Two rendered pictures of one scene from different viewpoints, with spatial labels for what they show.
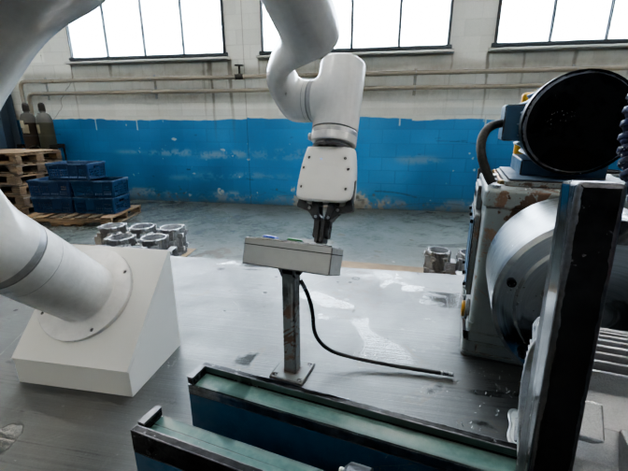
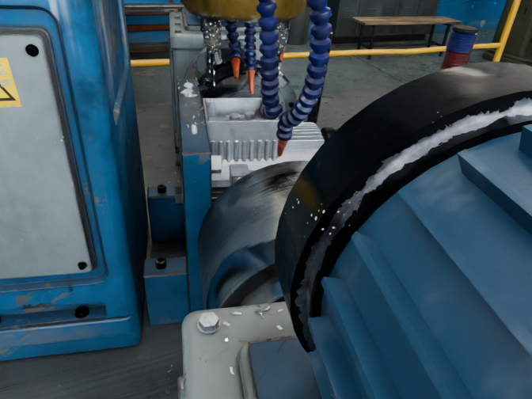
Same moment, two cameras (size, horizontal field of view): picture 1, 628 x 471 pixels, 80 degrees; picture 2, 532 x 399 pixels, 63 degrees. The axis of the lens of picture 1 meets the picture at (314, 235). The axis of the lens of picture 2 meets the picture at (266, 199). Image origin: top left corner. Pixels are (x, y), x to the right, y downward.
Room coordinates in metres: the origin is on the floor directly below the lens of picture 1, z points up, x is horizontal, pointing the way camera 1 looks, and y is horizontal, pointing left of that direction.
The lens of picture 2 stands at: (0.80, -0.66, 1.41)
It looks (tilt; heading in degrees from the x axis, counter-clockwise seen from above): 34 degrees down; 146
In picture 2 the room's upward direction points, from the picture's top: 4 degrees clockwise
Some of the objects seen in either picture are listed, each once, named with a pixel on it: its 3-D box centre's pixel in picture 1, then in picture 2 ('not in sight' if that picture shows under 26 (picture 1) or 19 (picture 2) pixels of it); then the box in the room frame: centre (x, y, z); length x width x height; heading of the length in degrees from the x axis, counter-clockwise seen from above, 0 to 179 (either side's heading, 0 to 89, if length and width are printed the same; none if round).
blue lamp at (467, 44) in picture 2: not in sight; (461, 40); (0.15, 0.32, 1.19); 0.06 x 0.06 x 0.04
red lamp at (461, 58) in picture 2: not in sight; (455, 59); (0.15, 0.32, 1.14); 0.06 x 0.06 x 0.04
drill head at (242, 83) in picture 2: not in sight; (236, 96); (-0.07, -0.17, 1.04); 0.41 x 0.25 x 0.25; 159
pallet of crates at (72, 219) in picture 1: (80, 191); not in sight; (5.06, 3.20, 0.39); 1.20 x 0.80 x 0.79; 88
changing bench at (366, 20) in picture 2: not in sight; (403, 37); (-3.04, 3.88, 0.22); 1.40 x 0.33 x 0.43; 78
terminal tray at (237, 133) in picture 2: not in sight; (240, 128); (0.22, -0.33, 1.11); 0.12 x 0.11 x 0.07; 68
